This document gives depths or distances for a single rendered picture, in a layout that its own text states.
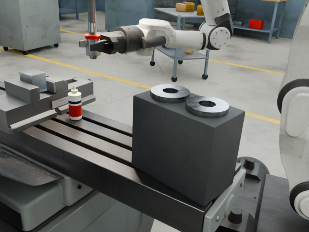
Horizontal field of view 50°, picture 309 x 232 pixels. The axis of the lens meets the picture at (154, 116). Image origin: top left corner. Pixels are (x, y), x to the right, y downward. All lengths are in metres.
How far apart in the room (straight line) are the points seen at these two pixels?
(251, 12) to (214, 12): 7.30
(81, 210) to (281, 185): 0.83
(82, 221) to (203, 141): 0.58
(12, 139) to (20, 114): 0.09
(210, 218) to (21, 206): 0.47
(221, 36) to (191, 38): 0.11
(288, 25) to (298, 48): 7.29
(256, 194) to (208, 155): 0.72
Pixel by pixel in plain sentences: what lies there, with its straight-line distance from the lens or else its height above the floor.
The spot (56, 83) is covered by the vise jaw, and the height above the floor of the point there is 1.02.
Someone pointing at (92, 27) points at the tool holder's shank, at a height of 1.18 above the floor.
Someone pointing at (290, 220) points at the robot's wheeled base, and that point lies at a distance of 1.32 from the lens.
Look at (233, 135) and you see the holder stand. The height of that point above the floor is 1.05.
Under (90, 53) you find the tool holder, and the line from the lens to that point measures 1.06.
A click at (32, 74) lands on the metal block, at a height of 1.05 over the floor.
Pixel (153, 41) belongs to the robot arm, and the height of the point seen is 1.13.
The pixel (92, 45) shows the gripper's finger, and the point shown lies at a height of 1.14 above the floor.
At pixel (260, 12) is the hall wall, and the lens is 8.47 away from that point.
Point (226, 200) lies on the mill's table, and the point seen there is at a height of 0.89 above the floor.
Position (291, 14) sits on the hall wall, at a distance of 8.31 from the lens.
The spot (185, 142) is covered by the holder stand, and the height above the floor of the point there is 1.04.
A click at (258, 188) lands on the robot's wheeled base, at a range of 1.39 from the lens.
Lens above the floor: 1.36
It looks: 24 degrees down
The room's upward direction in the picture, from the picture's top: 3 degrees clockwise
